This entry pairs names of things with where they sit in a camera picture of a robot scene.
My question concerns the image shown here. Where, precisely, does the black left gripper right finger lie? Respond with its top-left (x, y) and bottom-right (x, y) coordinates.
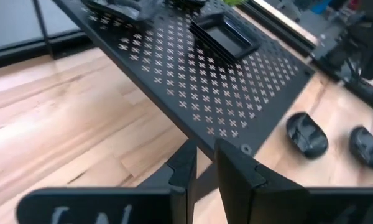
top-left (214, 138), bottom-right (373, 224)

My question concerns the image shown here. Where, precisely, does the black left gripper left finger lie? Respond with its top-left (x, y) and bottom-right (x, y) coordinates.
top-left (15, 138), bottom-right (198, 224)

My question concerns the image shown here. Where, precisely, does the black leaf-shaped mini plate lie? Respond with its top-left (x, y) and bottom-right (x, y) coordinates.
top-left (285, 111), bottom-right (329, 160)
top-left (349, 125), bottom-right (373, 170)

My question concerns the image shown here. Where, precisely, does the black square mini plate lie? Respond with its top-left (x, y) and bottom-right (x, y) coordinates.
top-left (188, 12), bottom-right (262, 63)

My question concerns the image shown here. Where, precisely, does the large black glossy bowl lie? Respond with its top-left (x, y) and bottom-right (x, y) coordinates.
top-left (81, 0), bottom-right (166, 25)

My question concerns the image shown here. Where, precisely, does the black perforated metal riser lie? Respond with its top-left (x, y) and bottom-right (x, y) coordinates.
top-left (51, 0), bottom-right (315, 203)

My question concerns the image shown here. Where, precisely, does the green plant in white pot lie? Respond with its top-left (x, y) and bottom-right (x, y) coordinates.
top-left (221, 0), bottom-right (248, 7)

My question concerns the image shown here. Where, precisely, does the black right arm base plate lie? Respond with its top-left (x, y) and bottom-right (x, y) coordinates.
top-left (310, 30), bottom-right (364, 83)

